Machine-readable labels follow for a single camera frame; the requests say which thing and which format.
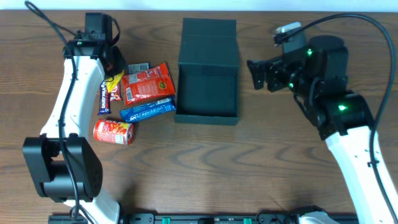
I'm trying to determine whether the yellow snack bag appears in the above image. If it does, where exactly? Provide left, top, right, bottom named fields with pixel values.
left=104, top=70, right=125, bottom=93

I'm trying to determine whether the red snack bag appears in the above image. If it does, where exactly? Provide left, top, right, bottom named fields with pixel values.
left=121, top=62, right=175, bottom=106

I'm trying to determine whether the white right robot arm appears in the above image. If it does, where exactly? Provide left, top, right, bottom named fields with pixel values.
left=247, top=35, right=397, bottom=223

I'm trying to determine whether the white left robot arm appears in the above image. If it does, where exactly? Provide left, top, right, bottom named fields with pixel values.
left=22, top=12, right=126, bottom=223

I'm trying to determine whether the blue cookie pack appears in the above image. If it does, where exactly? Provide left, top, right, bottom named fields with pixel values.
left=119, top=96, right=175, bottom=123

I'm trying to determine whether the small blue grey box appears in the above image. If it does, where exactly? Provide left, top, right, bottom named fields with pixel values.
left=128, top=62, right=150, bottom=74

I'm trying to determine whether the red wafer bar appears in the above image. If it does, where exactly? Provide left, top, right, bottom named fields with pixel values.
left=109, top=83, right=123, bottom=101

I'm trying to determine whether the purple chocolate bar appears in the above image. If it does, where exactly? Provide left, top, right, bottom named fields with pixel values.
left=98, top=82, right=111, bottom=115

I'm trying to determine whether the dark green open box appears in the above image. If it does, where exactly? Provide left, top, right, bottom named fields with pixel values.
left=174, top=18, right=239, bottom=126

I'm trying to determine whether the red chips can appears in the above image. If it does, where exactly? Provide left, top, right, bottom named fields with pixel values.
left=93, top=119, right=134, bottom=145

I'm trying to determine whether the black mounting rail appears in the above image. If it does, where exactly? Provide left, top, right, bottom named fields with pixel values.
left=48, top=212, right=361, bottom=224

